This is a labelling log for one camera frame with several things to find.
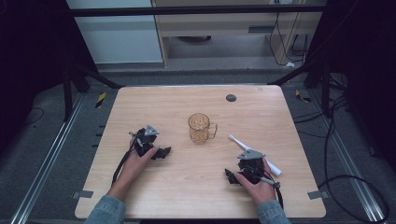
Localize black horizontal frame bar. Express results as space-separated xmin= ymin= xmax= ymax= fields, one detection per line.
xmin=65 ymin=4 xmax=327 ymax=19

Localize white electric toothbrush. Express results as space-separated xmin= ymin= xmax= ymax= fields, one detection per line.
xmin=228 ymin=133 xmax=283 ymax=177

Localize thin black floor cable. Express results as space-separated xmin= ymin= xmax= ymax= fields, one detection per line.
xmin=21 ymin=106 xmax=45 ymax=127

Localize dark curtain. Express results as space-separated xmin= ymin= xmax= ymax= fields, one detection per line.
xmin=0 ymin=0 xmax=94 ymax=157
xmin=306 ymin=0 xmax=396 ymax=172

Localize white cabinet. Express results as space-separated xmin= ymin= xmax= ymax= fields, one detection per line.
xmin=65 ymin=0 xmax=163 ymax=65

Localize person's right hand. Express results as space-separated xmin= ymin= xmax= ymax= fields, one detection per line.
xmin=233 ymin=157 xmax=278 ymax=207

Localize aluminium floor rail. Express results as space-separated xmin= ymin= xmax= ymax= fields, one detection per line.
xmin=9 ymin=92 xmax=88 ymax=224
xmin=310 ymin=89 xmax=388 ymax=224

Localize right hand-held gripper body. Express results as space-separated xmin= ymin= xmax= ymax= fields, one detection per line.
xmin=236 ymin=148 xmax=276 ymax=187

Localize person's left hand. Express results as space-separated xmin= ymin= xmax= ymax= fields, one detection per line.
xmin=119 ymin=146 xmax=160 ymax=189

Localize black hanging cables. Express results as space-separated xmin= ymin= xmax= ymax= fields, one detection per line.
xmin=268 ymin=11 xmax=310 ymax=67

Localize black metal stand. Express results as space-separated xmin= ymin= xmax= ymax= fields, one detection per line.
xmin=266 ymin=58 xmax=347 ymax=119
xmin=61 ymin=60 xmax=123 ymax=123

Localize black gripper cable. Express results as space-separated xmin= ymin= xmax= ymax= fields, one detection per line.
xmin=110 ymin=131 xmax=139 ymax=187
xmin=246 ymin=167 xmax=285 ymax=210

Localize grey tape piece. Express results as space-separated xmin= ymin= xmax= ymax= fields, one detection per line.
xmin=71 ymin=189 xmax=94 ymax=200
xmin=306 ymin=189 xmax=330 ymax=201

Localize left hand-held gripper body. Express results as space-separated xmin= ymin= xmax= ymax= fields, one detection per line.
xmin=134 ymin=124 xmax=161 ymax=158

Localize yellow black striped tape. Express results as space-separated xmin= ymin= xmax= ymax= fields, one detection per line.
xmin=94 ymin=91 xmax=107 ymax=109
xmin=294 ymin=89 xmax=312 ymax=105

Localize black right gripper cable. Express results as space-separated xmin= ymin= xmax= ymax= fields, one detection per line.
xmin=246 ymin=167 xmax=285 ymax=210

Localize black looped floor cable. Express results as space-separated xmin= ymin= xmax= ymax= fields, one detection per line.
xmin=291 ymin=95 xmax=390 ymax=224

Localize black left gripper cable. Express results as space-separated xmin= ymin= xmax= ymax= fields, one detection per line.
xmin=110 ymin=131 xmax=139 ymax=187

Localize wooden shelf unit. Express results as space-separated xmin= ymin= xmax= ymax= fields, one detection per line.
xmin=150 ymin=0 xmax=327 ymax=68

